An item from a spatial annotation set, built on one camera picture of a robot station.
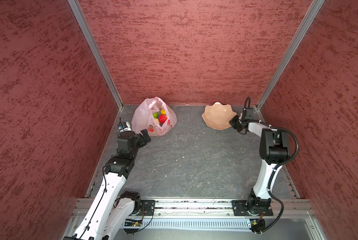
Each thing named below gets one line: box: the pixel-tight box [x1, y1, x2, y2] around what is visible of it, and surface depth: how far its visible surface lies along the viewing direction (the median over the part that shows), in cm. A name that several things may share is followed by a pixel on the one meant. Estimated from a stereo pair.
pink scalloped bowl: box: [201, 101, 237, 131], surface depth 114 cm
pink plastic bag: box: [131, 96, 178, 137], surface depth 94 cm
